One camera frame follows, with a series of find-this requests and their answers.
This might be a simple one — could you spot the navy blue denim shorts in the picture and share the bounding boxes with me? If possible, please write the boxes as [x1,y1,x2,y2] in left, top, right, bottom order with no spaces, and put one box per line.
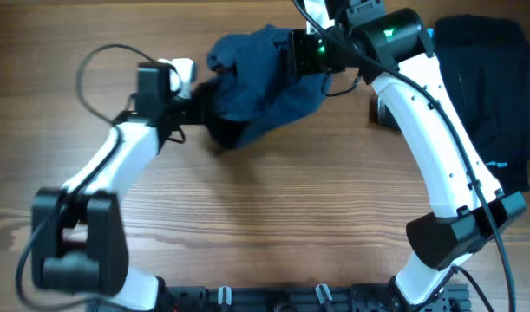
[205,25,331,149]

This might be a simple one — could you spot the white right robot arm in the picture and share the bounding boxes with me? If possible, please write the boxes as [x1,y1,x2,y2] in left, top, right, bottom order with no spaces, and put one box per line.
[291,1,526,311]

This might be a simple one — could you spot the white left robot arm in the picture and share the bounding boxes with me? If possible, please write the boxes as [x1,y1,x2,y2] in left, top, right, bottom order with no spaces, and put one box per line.
[20,58,203,311]

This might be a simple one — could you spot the black shorts with blue lining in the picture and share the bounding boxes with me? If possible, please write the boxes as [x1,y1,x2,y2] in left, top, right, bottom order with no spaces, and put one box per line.
[432,15,530,193]

